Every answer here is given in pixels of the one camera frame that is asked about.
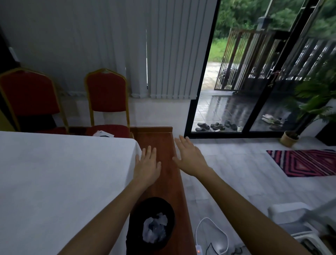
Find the person's right hand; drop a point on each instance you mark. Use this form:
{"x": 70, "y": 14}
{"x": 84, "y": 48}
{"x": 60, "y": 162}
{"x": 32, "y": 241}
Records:
{"x": 191, "y": 160}

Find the white vertical blinds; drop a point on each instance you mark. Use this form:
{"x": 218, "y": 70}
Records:
{"x": 170, "y": 52}

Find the red patterned rug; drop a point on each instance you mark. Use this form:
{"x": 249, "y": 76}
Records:
{"x": 302, "y": 163}

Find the black sliding door frame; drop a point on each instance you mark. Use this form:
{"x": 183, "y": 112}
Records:
{"x": 236, "y": 134}

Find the white wall switch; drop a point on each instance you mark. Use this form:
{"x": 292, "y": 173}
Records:
{"x": 13, "y": 53}

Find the red padded gold-frame chair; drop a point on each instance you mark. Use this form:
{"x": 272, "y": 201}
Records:
{"x": 29, "y": 92}
{"x": 106, "y": 92}

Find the person's left forearm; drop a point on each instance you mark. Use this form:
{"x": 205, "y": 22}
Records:
{"x": 105, "y": 223}

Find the person's left hand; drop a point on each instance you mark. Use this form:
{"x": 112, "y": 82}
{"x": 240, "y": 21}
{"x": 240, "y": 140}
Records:
{"x": 148, "y": 170}

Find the person's right forearm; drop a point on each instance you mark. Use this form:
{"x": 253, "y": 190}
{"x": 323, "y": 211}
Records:
{"x": 249, "y": 218}

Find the white tablecloth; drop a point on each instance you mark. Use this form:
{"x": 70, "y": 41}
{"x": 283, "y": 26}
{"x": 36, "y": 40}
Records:
{"x": 52, "y": 184}

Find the potted green palm plant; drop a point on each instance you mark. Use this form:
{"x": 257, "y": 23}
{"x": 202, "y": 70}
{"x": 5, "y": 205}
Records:
{"x": 288, "y": 140}

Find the black window frame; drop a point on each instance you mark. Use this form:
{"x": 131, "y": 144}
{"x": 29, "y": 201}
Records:
{"x": 5, "y": 52}

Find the black trash bin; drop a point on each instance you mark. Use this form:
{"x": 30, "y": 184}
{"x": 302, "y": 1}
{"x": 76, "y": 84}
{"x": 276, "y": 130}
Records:
{"x": 136, "y": 218}

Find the white power adapter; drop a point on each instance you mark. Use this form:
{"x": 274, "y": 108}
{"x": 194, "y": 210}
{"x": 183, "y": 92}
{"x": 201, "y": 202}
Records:
{"x": 198, "y": 249}

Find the green trees outside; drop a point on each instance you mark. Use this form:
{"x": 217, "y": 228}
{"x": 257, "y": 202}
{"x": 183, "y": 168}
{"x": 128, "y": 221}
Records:
{"x": 236, "y": 13}

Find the wooden balcony railing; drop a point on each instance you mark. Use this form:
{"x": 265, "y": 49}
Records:
{"x": 241, "y": 57}

